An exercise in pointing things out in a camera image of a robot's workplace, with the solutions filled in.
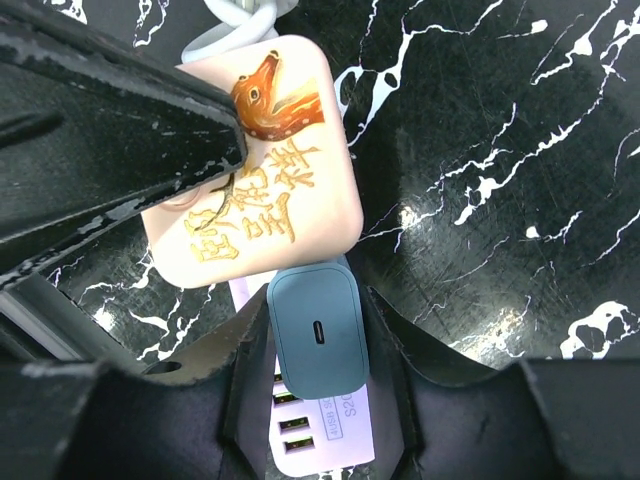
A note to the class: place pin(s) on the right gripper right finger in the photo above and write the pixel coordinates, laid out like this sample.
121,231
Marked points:
436,414

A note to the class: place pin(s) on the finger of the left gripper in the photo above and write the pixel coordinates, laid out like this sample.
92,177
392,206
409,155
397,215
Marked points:
93,134

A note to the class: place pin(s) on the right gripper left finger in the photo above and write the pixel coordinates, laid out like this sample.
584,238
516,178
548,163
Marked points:
207,419

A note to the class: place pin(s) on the purple power strip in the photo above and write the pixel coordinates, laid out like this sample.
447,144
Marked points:
312,436

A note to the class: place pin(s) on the blue usb charger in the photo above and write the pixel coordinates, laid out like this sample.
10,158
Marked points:
317,321

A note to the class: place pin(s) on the pink cube deer adapter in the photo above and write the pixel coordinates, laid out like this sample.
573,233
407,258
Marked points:
295,200

